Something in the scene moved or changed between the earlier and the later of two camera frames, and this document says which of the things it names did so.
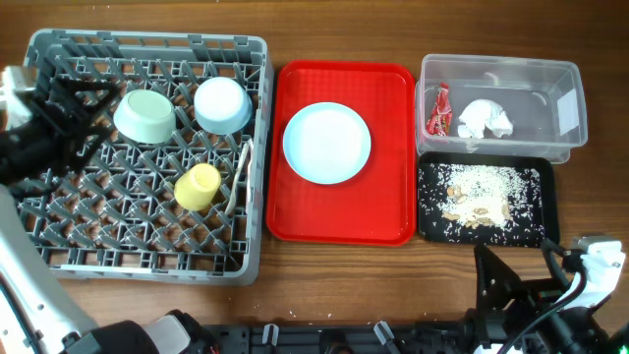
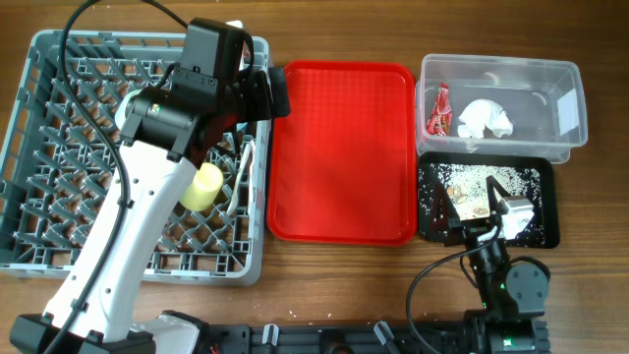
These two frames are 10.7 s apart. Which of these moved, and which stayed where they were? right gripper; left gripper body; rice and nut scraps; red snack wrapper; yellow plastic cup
Moved: left gripper body; right gripper
Stayed: red snack wrapper; yellow plastic cup; rice and nut scraps
